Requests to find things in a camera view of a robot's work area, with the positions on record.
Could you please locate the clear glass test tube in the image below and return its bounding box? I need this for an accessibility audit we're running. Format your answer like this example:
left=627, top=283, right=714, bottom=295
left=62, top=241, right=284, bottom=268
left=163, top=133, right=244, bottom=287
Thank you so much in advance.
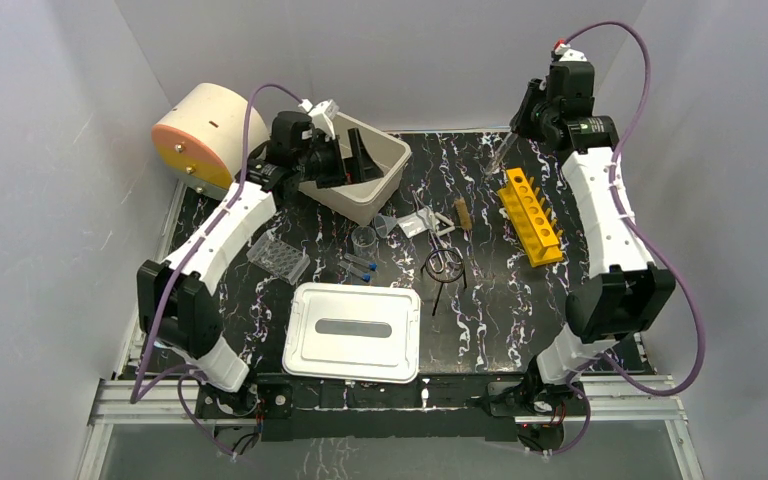
left=483, top=132, right=518, bottom=177

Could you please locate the blue capped tube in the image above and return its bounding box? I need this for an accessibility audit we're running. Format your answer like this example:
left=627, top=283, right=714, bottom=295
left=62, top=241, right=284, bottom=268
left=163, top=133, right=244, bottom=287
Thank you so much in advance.
left=344, top=253, right=377, bottom=271
left=338, top=261, right=371, bottom=283

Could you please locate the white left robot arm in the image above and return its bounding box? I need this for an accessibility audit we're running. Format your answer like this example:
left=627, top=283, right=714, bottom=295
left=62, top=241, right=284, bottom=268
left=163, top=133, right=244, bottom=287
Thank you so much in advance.
left=137, top=111, right=410, bottom=416

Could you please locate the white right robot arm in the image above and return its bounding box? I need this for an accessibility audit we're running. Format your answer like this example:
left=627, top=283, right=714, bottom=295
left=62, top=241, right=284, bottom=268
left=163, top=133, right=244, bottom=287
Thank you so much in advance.
left=510, top=53, right=676, bottom=414

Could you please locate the beige plastic bin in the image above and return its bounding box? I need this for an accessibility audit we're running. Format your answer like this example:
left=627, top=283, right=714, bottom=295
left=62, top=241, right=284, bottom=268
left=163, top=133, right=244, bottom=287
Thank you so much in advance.
left=299, top=112, right=412, bottom=226

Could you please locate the clear plastic funnel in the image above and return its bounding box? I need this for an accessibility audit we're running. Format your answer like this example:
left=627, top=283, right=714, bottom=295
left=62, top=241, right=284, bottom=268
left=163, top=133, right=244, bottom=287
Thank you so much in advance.
left=372, top=213, right=398, bottom=239

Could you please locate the clear glass beaker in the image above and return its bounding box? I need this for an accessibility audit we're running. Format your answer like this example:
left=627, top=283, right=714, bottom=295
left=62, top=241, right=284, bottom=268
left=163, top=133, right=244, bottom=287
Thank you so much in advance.
left=350, top=226, right=378, bottom=260

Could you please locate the yellow test tube rack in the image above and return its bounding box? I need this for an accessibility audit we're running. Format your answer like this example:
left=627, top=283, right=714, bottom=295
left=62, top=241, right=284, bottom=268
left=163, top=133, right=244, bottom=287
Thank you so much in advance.
left=497, top=168, right=563, bottom=267

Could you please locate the beige cylindrical centrifuge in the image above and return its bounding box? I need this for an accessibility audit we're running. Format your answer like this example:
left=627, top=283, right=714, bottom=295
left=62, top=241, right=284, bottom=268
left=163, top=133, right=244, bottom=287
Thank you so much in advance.
left=150, top=82, right=248, bottom=200

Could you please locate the brown test tube brush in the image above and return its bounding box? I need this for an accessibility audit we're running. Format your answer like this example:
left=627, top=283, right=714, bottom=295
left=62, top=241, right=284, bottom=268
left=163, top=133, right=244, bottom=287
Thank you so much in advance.
left=454, top=197, right=473, bottom=232

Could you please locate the white bin lid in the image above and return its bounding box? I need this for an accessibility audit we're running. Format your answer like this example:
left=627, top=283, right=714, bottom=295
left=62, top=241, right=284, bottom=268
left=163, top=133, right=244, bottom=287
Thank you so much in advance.
left=282, top=282, right=421, bottom=384

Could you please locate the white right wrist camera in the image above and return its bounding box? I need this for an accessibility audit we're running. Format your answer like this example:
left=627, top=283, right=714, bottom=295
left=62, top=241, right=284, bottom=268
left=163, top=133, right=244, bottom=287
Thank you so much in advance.
left=551, top=39, right=588, bottom=62

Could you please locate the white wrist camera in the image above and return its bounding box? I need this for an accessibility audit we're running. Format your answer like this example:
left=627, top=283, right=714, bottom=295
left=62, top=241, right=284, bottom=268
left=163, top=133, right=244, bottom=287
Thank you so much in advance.
left=551, top=39, right=588, bottom=62
left=298, top=99, right=339, bottom=140

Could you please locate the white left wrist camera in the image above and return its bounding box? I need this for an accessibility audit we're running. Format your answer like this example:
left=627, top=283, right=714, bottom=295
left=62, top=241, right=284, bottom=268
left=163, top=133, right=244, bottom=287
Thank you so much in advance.
left=298, top=99, right=339, bottom=140

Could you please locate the black wire tripod stand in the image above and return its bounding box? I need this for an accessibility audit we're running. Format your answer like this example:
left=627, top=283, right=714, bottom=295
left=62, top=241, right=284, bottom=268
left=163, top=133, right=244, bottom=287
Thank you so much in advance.
left=420, top=247, right=468, bottom=316

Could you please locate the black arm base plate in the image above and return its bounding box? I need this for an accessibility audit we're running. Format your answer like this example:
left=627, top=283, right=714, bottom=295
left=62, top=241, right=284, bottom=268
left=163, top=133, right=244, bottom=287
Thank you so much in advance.
left=196, top=372, right=585, bottom=442

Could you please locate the aluminium frame rail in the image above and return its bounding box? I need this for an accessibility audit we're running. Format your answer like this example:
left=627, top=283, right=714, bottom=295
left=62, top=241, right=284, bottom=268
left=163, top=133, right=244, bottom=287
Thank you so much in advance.
left=89, top=375, right=687, bottom=425

